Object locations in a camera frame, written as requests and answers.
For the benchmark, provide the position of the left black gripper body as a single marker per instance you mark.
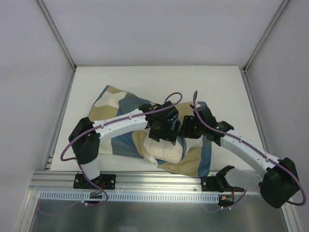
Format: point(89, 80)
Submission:
point(165, 135)

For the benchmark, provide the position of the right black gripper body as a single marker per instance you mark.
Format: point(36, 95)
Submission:
point(189, 128)

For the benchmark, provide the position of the white pillow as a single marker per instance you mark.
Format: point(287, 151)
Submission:
point(163, 150)

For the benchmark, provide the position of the blue tan white checked pillowcase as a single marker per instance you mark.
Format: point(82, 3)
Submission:
point(112, 102)

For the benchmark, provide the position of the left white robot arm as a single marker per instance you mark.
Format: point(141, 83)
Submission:
point(87, 135)

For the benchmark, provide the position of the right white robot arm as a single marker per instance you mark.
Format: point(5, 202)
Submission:
point(275, 179)

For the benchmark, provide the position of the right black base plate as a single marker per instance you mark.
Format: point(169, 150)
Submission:
point(214, 183)

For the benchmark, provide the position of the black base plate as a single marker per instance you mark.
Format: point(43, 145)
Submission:
point(214, 183)
point(104, 181)

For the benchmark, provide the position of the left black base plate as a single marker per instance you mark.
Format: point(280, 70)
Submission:
point(104, 181)

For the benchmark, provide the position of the left aluminium frame post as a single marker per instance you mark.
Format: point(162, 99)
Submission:
point(47, 16)

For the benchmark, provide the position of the aluminium frame post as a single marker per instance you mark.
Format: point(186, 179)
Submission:
point(267, 32)
point(47, 16)

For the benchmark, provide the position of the aluminium mounting rail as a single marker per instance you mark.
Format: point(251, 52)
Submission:
point(144, 182)

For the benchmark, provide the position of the slotted white cable duct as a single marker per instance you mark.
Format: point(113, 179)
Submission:
point(130, 197)

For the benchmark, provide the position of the right aluminium frame post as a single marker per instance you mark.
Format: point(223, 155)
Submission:
point(267, 32)

